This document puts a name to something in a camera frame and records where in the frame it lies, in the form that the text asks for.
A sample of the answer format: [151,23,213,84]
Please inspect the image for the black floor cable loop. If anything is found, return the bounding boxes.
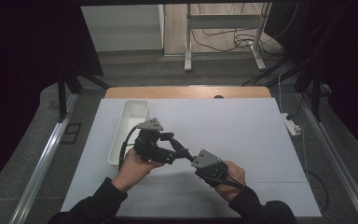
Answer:
[304,169,330,214]

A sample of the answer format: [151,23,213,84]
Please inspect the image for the person's right hand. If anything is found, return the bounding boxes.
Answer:
[213,160,247,203]

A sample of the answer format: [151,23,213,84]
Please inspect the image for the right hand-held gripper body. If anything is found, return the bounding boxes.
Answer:
[190,148,229,189]

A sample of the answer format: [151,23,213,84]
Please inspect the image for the aluminium rail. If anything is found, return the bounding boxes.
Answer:
[297,92,358,223]
[8,92,79,224]

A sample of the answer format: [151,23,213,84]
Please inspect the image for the dark floor vent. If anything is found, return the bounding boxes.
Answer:
[60,122,83,145]

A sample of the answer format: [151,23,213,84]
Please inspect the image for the white metal desk frame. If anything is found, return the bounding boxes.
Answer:
[184,3,272,73]

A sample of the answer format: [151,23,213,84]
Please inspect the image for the left hand-held gripper cable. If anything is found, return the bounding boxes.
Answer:
[117,124,145,172]

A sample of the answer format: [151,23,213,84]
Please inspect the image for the tangle of black cables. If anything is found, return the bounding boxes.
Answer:
[190,3,283,57]

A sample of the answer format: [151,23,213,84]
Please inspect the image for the wooden table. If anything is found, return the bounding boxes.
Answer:
[104,86,272,100]

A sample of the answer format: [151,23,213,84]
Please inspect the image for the white cabinet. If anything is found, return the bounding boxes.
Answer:
[80,4,166,52]

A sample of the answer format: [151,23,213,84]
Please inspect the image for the right hand-held gripper cable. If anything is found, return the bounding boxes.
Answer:
[204,172,246,190]

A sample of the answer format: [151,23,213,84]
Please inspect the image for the black stand leg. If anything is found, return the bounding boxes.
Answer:
[56,73,111,122]
[293,71,324,122]

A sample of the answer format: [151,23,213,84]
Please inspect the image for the black curtain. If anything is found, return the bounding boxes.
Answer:
[0,0,104,200]
[264,0,358,162]

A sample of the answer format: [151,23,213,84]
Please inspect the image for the black plug cable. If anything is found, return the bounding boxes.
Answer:
[285,92,304,120]

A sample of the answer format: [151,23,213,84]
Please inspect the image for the white table mat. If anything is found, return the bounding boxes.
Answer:
[60,97,324,218]

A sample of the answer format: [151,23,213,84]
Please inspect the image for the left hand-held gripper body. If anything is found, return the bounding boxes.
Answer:
[133,117,165,163]

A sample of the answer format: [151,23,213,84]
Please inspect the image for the thick black floor cables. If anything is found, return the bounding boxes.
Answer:
[241,55,302,88]

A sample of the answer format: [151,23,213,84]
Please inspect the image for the person's left hand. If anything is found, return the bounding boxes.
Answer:
[111,147,166,193]

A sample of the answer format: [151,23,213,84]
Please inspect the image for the white power strip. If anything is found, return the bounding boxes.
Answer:
[280,112,303,137]

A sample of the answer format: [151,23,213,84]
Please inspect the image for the hand-held gripper cable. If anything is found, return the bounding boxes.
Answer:
[204,172,246,190]
[117,124,145,172]

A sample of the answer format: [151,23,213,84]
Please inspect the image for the white plastic storage bin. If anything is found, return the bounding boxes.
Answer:
[107,99,150,166]

